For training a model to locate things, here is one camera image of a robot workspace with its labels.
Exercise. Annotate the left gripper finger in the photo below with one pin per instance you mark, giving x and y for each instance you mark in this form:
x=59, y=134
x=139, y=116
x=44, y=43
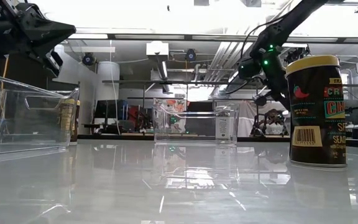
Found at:
x=45, y=42
x=48, y=26

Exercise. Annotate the black spice can yellow lid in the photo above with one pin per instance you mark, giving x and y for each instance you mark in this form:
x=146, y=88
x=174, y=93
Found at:
x=312, y=118
x=67, y=121

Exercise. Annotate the clear plastic bin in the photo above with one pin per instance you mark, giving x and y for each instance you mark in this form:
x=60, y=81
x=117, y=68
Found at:
x=17, y=137
x=197, y=137

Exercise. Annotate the white-label glass spice jar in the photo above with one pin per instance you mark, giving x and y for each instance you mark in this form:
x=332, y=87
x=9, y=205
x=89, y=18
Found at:
x=224, y=127

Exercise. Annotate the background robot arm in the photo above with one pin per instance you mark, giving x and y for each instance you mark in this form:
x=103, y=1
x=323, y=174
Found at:
x=269, y=119

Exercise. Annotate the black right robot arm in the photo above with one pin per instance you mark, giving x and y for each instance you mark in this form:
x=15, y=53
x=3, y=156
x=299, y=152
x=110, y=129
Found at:
x=278, y=31

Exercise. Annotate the black background shelf rack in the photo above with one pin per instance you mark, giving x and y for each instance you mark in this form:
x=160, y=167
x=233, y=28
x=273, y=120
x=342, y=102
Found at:
x=129, y=82

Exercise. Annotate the blue plastic container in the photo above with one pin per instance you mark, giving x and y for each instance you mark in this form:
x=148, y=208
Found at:
x=123, y=109

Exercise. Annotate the white ceiling light fixture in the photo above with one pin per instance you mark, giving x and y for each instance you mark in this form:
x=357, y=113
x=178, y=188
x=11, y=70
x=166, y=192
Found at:
x=157, y=48

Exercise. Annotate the red bag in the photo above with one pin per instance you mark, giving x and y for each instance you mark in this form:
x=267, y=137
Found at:
x=135, y=115

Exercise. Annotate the floral patterned box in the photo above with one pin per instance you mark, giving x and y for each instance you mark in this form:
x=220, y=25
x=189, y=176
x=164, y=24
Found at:
x=166, y=107

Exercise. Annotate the silver ventilation ducts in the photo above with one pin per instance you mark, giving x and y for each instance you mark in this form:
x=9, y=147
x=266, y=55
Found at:
x=225, y=59

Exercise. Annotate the white draped cloth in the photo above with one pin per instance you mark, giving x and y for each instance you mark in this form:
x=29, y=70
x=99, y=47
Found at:
x=245, y=121

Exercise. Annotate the round black ceiling camera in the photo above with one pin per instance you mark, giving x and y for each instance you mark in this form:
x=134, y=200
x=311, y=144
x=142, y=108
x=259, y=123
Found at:
x=89, y=59
x=190, y=55

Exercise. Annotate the black camera cluster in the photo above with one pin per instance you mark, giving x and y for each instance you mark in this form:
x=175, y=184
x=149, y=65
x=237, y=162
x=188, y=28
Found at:
x=297, y=55

